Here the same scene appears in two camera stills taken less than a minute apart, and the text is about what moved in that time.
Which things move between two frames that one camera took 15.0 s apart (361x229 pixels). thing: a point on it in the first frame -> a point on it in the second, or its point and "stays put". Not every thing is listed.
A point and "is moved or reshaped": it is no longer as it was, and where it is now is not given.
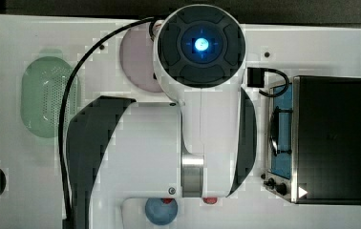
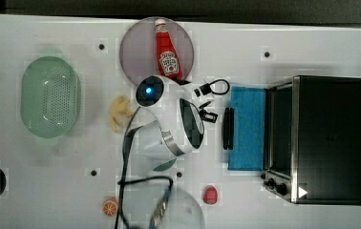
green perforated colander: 42,84 stays put
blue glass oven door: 281,132 is moved or reshaped
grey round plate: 138,57 stays put
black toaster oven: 318,141 stays put
